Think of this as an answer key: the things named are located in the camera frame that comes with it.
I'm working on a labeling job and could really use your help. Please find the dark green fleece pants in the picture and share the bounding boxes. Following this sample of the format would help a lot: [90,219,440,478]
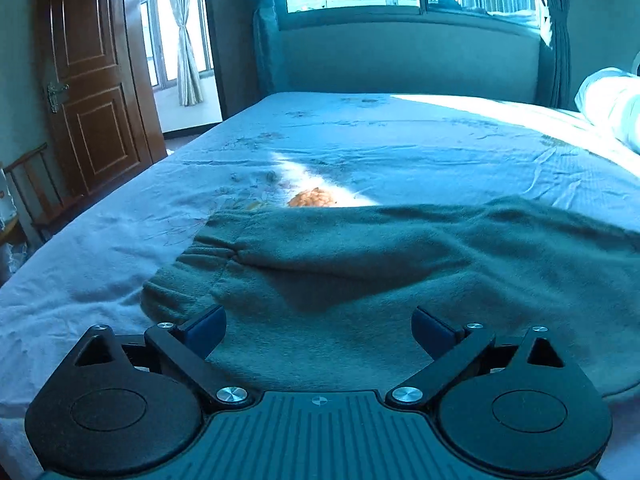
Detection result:
[141,197,639,399]

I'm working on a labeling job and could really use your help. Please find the light blue floral bed sheet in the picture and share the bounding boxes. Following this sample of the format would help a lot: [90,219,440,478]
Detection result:
[1,93,639,479]

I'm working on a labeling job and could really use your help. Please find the wooden chair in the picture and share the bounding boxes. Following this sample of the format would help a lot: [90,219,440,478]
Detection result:
[3,143,81,243]

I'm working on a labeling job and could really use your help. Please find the brown wooden panel door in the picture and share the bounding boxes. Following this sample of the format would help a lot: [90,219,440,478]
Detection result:
[36,0,166,200]

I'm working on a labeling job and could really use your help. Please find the white sheer curtain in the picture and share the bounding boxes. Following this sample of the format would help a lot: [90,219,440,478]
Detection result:
[169,0,204,107]

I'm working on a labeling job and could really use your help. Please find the dark teal right curtain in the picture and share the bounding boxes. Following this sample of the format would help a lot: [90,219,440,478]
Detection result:
[536,0,570,108]

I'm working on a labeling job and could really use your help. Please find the dark teal curtain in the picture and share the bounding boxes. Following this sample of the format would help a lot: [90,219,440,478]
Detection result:
[250,0,286,96]
[536,0,570,108]

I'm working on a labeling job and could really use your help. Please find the rolled white blue quilt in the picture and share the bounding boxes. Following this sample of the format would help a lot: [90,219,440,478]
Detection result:
[574,67,640,153]

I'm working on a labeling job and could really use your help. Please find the red white headboard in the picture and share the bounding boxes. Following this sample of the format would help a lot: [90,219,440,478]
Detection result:
[631,52,640,76]

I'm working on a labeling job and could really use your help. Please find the dark teal left curtain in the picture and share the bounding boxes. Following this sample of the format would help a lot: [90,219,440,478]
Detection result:
[250,0,286,96]

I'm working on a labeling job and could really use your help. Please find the brass door handle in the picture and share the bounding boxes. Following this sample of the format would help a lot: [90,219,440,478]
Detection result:
[46,81,70,114]

